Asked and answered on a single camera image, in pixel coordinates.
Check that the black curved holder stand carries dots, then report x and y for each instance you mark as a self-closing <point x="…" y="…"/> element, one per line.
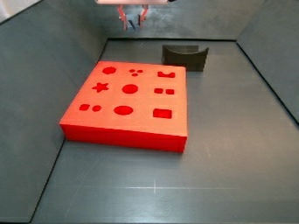
<point x="185" y="56"/>

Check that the red shape-sorting board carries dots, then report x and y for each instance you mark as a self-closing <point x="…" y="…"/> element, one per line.
<point x="131" y="105"/>

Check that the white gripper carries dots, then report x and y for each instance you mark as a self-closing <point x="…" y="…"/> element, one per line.
<point x="121" y="8"/>

